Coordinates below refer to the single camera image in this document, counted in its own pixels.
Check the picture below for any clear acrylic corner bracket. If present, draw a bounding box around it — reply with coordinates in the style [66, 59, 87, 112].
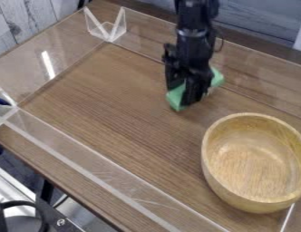
[83, 7, 126, 43]

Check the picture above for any black table leg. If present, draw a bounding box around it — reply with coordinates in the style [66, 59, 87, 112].
[40, 180, 55, 204]

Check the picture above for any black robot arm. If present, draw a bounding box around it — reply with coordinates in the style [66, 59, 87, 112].
[163, 0, 219, 111]

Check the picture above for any blue object at left edge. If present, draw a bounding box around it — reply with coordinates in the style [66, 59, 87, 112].
[0, 98, 11, 106]

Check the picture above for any green rectangular block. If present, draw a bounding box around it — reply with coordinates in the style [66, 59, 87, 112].
[166, 68, 225, 111]

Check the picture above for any black metal bracket with screw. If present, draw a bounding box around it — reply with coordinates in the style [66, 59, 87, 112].
[46, 206, 84, 232]

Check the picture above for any black cable loop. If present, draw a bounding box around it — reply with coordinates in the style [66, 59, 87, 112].
[0, 199, 51, 232]

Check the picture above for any light wooden bowl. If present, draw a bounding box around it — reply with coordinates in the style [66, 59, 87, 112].
[201, 112, 301, 214]

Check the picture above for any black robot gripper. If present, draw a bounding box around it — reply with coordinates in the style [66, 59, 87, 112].
[162, 30, 215, 106]

